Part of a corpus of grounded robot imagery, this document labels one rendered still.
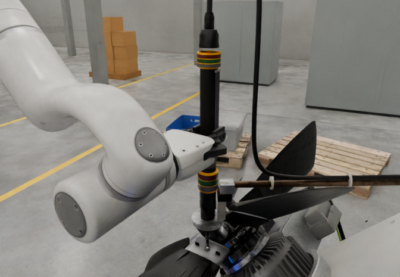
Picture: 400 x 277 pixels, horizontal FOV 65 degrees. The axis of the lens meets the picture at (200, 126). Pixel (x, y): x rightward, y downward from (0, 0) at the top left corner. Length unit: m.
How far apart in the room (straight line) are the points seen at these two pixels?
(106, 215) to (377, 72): 5.93
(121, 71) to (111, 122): 8.57
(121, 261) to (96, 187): 2.17
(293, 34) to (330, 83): 6.87
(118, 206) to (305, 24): 12.53
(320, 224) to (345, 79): 5.28
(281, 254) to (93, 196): 0.51
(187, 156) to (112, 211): 0.15
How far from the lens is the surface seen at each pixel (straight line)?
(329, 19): 6.09
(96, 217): 0.39
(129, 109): 0.39
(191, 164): 0.51
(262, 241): 0.80
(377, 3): 6.09
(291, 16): 12.88
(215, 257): 0.76
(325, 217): 1.00
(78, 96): 0.40
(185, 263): 0.74
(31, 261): 2.77
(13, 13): 0.56
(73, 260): 2.66
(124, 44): 8.78
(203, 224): 0.70
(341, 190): 0.60
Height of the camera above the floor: 1.69
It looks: 20 degrees down
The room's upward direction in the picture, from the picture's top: straight up
